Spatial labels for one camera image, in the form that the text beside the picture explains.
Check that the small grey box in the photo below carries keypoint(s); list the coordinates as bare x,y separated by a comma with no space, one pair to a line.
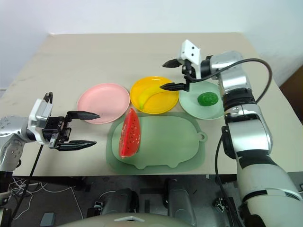
48,218

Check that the dark rounded robot leg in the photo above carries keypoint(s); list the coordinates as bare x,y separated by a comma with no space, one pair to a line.
180,201
118,201

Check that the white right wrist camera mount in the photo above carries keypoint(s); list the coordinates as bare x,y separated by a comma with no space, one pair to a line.
190,52

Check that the green animal-shaped silicone mat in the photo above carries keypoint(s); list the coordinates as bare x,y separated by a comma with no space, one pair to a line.
165,142

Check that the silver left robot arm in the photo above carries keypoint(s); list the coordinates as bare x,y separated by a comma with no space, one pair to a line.
9,127

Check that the grey robot torso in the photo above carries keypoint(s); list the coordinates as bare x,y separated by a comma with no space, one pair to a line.
113,220

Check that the yellow plate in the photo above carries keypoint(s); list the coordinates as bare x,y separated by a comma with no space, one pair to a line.
163,101

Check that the red toy watermelon slice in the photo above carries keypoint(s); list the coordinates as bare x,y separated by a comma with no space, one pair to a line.
130,134

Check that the light green plate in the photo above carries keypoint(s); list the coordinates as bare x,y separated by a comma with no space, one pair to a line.
208,111

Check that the brown wooden furniture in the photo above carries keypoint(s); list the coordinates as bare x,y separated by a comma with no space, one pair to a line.
293,81

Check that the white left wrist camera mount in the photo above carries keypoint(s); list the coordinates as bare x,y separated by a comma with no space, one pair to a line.
39,111

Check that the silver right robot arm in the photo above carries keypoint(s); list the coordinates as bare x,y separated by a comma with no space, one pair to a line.
248,132

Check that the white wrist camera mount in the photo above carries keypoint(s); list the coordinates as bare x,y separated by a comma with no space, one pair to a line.
39,111
190,52

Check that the green toy vegetable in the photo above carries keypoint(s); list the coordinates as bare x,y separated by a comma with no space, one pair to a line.
207,98

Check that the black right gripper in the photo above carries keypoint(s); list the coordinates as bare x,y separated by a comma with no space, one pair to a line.
188,71

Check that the pink plate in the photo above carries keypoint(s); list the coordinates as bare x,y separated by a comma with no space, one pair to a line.
104,101

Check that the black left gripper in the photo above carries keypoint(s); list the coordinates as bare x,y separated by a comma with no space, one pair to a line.
58,128

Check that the yellow toy banana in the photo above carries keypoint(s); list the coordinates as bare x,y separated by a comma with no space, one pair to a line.
146,95

